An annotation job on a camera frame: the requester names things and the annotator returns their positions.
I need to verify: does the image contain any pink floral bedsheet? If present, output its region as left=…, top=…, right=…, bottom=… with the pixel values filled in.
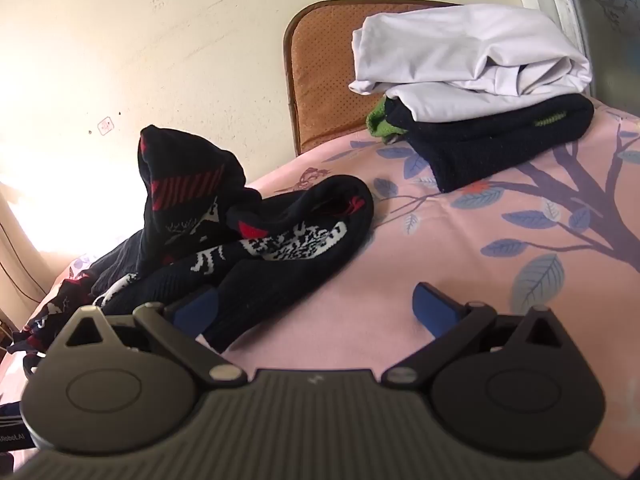
left=0, top=105, right=640, bottom=480

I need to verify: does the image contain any black patterned knit sweater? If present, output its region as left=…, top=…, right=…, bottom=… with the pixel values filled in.
left=7, top=124, right=376, bottom=358

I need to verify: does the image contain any white folded garment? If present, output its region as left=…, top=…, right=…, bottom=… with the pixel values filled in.
left=348, top=3, right=594, bottom=124

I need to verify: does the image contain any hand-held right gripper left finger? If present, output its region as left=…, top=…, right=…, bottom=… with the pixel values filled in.
left=62, top=288, right=248, bottom=389

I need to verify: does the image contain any thin dark wall cable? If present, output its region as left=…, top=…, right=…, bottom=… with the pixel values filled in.
left=0, top=222, right=33, bottom=311

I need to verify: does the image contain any orange perforated cushion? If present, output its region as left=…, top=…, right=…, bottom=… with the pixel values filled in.
left=283, top=0, right=466, bottom=157

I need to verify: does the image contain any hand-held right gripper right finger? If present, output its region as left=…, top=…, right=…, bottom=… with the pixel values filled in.
left=381, top=282, right=572, bottom=389

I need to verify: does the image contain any green cloth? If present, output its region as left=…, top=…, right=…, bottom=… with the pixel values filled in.
left=366, top=98, right=407, bottom=144

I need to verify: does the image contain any black folded garment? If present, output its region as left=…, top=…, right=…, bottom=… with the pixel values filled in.
left=385, top=93, right=596, bottom=194

